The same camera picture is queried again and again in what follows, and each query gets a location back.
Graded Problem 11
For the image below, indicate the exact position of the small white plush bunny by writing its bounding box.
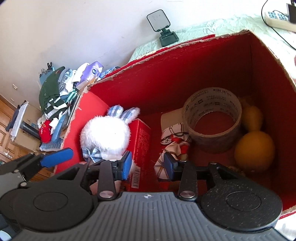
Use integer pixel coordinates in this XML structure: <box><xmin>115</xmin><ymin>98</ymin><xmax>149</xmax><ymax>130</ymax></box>
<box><xmin>80</xmin><ymin>105</ymin><xmax>141</xmax><ymax>195</ymax></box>

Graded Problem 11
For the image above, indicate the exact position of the patterned fabric scrunchie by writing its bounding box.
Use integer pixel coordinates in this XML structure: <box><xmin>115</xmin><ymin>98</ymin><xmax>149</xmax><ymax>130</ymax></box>
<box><xmin>154</xmin><ymin>122</ymin><xmax>191</xmax><ymax>180</ymax></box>

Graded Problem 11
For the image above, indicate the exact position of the small red carton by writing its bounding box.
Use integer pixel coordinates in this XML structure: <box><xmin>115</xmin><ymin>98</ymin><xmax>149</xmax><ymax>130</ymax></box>
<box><xmin>122</xmin><ymin>118</ymin><xmax>151</xmax><ymax>192</ymax></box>

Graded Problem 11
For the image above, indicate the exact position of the packing tape roll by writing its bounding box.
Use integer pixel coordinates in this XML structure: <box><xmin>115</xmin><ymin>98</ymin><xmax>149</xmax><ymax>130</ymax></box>
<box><xmin>182</xmin><ymin>87</ymin><xmax>242</xmax><ymax>153</ymax></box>

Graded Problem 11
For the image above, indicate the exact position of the yellow gourd toy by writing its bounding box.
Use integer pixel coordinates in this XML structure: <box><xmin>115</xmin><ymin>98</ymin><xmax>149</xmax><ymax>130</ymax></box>
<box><xmin>234</xmin><ymin>99</ymin><xmax>275</xmax><ymax>172</ymax></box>

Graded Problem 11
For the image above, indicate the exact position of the blue pencil pouch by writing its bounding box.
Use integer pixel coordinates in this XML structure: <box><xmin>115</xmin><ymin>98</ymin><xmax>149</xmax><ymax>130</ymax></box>
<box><xmin>39</xmin><ymin>67</ymin><xmax>55</xmax><ymax>85</ymax></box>

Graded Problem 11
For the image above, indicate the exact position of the red cardboard box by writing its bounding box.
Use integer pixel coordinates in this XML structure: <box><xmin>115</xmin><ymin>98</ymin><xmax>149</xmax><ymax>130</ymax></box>
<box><xmin>56</xmin><ymin>31</ymin><xmax>295</xmax><ymax>215</ymax></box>

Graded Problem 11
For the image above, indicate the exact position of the purple tissue pack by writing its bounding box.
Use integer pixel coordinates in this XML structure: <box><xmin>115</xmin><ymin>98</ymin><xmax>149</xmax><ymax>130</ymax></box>
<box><xmin>80</xmin><ymin>61</ymin><xmax>103</xmax><ymax>82</ymax></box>

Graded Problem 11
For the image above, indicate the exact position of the phone stand with mirror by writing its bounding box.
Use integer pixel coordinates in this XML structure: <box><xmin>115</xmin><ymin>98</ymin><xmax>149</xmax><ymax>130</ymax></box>
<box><xmin>147</xmin><ymin>9</ymin><xmax>179</xmax><ymax>47</ymax></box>

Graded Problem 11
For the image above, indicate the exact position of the cartoon print bed sheet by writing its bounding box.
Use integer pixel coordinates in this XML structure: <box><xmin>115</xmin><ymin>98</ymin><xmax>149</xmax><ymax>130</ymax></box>
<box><xmin>128</xmin><ymin>15</ymin><xmax>295</xmax><ymax>240</ymax></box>

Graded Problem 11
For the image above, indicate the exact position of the white power strip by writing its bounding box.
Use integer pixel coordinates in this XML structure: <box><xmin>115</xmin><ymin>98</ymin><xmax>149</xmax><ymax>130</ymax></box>
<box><xmin>263</xmin><ymin>11</ymin><xmax>296</xmax><ymax>33</ymax></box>

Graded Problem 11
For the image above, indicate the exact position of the black charger adapter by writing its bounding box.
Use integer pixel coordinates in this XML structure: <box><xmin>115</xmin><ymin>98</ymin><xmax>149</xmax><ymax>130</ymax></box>
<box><xmin>287</xmin><ymin>3</ymin><xmax>296</xmax><ymax>24</ymax></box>

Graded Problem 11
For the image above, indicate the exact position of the black charger cable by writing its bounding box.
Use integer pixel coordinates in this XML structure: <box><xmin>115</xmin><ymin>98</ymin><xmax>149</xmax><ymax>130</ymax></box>
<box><xmin>261</xmin><ymin>0</ymin><xmax>296</xmax><ymax>51</ymax></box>

